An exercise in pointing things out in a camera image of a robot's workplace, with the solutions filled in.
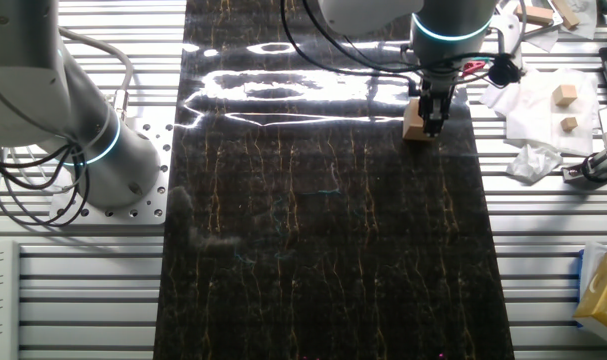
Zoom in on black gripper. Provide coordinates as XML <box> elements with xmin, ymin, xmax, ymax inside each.
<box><xmin>417</xmin><ymin>74</ymin><xmax>457</xmax><ymax>139</ymax></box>

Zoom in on small wooden cube block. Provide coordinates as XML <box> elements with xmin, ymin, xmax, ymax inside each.
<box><xmin>401</xmin><ymin>97</ymin><xmax>435</xmax><ymax>142</ymax></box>

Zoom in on red clothespin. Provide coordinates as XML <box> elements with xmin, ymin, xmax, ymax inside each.
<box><xmin>461</xmin><ymin>59</ymin><xmax>485</xmax><ymax>79</ymax></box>

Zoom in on pale wooden cube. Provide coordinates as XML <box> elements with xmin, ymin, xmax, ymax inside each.
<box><xmin>553</xmin><ymin>83</ymin><xmax>579</xmax><ymax>107</ymax></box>

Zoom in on flat wooden bar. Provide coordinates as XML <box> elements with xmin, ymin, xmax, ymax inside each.
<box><xmin>513</xmin><ymin>4</ymin><xmax>555</xmax><ymax>28</ymax></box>

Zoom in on long wooden stick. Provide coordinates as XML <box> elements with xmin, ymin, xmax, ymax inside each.
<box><xmin>551</xmin><ymin>0</ymin><xmax>582</xmax><ymax>30</ymax></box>

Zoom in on black gold-veined marble mat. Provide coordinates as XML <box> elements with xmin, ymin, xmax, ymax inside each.
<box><xmin>152</xmin><ymin>0</ymin><xmax>515</xmax><ymax>360</ymax></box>

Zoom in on white printed paper sheet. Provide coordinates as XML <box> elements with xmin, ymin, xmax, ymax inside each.
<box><xmin>522</xmin><ymin>0</ymin><xmax>599</xmax><ymax>54</ymax></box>

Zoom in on yellow tissue pack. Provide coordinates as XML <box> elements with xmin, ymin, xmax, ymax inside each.
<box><xmin>572</xmin><ymin>248</ymin><xmax>607</xmax><ymax>337</ymax></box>

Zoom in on white power strip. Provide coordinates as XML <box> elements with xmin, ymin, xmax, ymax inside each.
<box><xmin>0</xmin><ymin>239</ymin><xmax>22</xmax><ymax>360</ymax></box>

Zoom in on small silver camera mount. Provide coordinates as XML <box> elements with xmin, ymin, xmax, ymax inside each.
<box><xmin>562</xmin><ymin>146</ymin><xmax>607</xmax><ymax>185</ymax></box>

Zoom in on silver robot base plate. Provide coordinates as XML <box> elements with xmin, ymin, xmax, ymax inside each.
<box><xmin>50</xmin><ymin>112</ymin><xmax>174</xmax><ymax>226</ymax></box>

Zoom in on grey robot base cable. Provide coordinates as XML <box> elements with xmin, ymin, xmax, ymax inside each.
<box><xmin>57</xmin><ymin>27</ymin><xmax>135</xmax><ymax>121</ymax></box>

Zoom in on black base cable bundle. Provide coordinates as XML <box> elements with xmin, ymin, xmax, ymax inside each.
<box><xmin>0</xmin><ymin>144</ymin><xmax>92</xmax><ymax>229</ymax></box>

